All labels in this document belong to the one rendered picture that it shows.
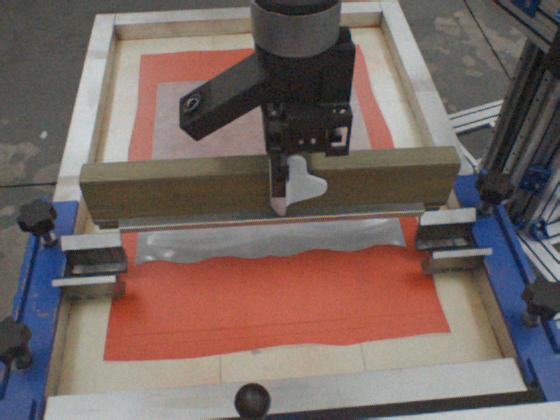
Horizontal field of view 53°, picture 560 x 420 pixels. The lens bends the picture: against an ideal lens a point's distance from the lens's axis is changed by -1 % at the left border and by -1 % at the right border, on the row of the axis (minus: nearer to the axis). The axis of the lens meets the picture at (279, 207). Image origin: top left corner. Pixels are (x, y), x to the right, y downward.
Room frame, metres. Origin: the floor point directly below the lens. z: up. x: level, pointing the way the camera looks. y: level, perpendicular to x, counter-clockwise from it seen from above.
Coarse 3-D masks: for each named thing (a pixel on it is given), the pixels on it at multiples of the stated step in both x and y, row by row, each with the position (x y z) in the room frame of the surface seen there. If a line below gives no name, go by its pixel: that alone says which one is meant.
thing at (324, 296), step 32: (352, 96) 0.77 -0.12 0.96; (352, 128) 0.69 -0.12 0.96; (384, 128) 0.69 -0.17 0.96; (416, 224) 0.49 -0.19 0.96; (288, 256) 0.43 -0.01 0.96; (320, 256) 0.43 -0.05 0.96; (352, 256) 0.43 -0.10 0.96; (384, 256) 0.43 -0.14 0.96; (416, 256) 0.43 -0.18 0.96; (288, 288) 0.38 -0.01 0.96; (320, 288) 0.38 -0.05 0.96; (352, 288) 0.38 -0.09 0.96; (384, 288) 0.38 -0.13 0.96; (416, 288) 0.38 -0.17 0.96; (288, 320) 0.34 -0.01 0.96; (320, 320) 0.34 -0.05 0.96; (352, 320) 0.34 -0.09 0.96; (384, 320) 0.34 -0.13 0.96; (416, 320) 0.34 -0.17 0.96
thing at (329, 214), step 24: (168, 216) 0.40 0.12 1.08; (192, 216) 0.40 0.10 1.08; (216, 216) 0.40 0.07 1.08; (240, 216) 0.40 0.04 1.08; (264, 216) 0.40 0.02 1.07; (288, 216) 0.40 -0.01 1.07; (312, 216) 0.41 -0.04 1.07; (336, 216) 0.41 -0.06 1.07; (360, 216) 0.41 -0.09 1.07; (384, 216) 0.41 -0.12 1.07; (408, 216) 0.41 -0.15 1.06
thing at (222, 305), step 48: (144, 96) 0.77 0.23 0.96; (144, 144) 0.65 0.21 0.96; (192, 144) 0.65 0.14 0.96; (240, 144) 0.65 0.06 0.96; (144, 288) 0.38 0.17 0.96; (192, 288) 0.38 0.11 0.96; (240, 288) 0.38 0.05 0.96; (144, 336) 0.32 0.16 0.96; (192, 336) 0.32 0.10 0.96; (240, 336) 0.32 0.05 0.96
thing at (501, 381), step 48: (96, 48) 0.86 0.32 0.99; (96, 96) 0.72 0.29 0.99; (432, 96) 0.72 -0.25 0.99; (96, 144) 0.64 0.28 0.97; (432, 144) 0.62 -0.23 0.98; (480, 288) 0.38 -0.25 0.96; (48, 384) 0.24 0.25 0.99; (240, 384) 0.24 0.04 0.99; (288, 384) 0.24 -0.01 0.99; (336, 384) 0.24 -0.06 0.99; (384, 384) 0.24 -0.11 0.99; (432, 384) 0.24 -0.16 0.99; (480, 384) 0.24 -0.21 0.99
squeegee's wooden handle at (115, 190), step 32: (160, 160) 0.43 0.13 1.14; (192, 160) 0.43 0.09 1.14; (224, 160) 0.43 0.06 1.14; (256, 160) 0.43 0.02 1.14; (320, 160) 0.43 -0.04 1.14; (352, 160) 0.43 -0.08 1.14; (384, 160) 0.43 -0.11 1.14; (416, 160) 0.43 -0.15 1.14; (448, 160) 0.43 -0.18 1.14; (96, 192) 0.39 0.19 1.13; (128, 192) 0.40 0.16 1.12; (160, 192) 0.40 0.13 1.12; (192, 192) 0.40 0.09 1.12; (224, 192) 0.41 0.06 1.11; (256, 192) 0.41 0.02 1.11; (352, 192) 0.42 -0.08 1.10; (384, 192) 0.42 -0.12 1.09; (416, 192) 0.43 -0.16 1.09; (448, 192) 0.43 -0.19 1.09; (96, 224) 0.40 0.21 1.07
